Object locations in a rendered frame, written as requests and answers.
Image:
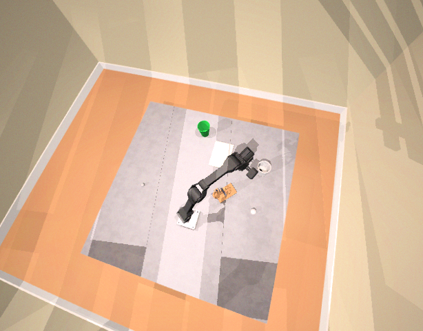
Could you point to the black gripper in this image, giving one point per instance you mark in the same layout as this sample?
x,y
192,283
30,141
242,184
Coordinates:
x,y
252,172

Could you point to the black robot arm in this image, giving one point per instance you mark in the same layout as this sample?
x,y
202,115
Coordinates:
x,y
232,163

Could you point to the green cup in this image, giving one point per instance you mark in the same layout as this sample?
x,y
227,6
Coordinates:
x,y
203,127

